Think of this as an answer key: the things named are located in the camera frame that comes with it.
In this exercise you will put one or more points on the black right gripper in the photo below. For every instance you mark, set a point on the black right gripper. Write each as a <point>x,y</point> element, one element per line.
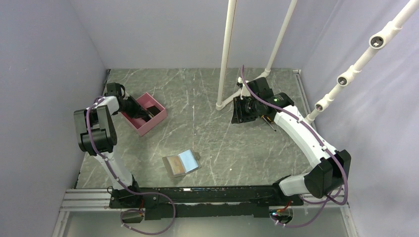
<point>239,116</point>

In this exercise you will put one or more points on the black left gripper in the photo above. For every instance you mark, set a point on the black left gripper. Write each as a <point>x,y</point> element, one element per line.
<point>138,111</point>

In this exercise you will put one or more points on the grey leather card holder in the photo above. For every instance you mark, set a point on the grey leather card holder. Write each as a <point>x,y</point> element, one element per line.
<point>190,160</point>

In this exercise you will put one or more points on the orange credit card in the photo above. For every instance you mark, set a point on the orange credit card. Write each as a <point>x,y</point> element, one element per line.
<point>176,165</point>

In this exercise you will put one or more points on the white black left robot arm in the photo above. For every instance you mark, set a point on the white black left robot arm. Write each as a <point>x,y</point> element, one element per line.
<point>97,136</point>

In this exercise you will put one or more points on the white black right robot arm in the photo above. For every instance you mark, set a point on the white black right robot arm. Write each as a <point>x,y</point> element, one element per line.
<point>329,166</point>

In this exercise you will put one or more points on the black cards in box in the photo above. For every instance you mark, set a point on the black cards in box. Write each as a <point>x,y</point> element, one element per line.
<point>152,111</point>

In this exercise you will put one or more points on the pink plastic box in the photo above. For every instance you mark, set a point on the pink plastic box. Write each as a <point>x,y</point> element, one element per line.
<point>144,126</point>

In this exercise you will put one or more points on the yellow black screwdriver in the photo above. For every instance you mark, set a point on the yellow black screwdriver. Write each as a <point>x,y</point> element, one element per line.
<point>268,121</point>

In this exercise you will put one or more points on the white PVC pipe frame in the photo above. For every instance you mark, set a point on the white PVC pipe frame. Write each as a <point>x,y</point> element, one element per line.
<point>263,34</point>

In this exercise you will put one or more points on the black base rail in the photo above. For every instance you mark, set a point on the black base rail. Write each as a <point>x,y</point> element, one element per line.
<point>219,201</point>

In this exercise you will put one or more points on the aluminium extrusion frame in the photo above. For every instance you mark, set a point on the aluminium extrusion frame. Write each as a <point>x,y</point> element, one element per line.
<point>98,200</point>

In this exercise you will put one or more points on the white pipe with camera sockets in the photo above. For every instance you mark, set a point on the white pipe with camera sockets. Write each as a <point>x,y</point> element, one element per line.
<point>376,43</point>

